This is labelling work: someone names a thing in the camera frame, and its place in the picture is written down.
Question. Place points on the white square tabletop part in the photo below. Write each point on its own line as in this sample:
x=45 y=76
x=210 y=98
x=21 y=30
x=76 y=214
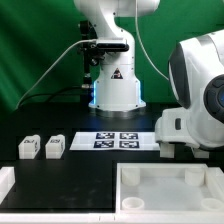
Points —
x=165 y=193

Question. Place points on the black camera on stand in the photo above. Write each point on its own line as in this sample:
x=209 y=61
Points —
x=94 y=52

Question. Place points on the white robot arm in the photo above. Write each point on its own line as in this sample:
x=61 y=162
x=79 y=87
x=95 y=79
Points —
x=196 y=74

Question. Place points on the white sheet with tags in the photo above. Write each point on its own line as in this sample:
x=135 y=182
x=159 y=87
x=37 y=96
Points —
x=131 y=141

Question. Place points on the white left obstacle block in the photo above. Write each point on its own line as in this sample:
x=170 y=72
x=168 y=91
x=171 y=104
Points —
x=7 y=180

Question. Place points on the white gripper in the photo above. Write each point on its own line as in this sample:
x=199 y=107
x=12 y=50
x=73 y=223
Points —
x=171 y=127

